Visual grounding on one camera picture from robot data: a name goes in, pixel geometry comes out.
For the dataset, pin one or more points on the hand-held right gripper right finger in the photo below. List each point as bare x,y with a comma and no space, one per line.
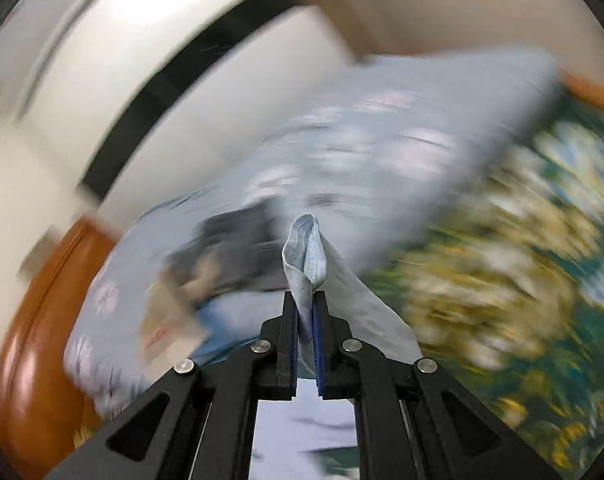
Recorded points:
318,345

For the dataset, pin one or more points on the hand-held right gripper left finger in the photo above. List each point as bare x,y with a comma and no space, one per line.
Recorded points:
294,340

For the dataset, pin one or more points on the light blue garment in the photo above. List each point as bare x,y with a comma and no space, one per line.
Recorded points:
302,255

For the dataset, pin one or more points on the blue cloth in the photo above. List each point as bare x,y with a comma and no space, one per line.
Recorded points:
232,320

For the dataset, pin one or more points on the dark grey garment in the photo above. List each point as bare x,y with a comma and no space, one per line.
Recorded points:
232,240

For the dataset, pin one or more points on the beige knit sweater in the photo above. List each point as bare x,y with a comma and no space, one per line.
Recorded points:
167,325

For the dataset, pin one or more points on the teal floral bed sheet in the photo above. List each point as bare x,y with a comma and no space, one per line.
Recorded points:
506,260

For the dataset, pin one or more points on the blue floral quilt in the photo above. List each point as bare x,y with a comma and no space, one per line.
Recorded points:
381,135

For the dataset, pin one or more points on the orange wooden headboard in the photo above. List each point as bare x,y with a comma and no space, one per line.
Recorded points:
32,360

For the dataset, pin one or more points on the white wardrobe with black stripe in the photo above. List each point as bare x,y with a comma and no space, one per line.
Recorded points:
132,35

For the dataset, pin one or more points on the cream door frame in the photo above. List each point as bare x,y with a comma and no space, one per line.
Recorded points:
332,10

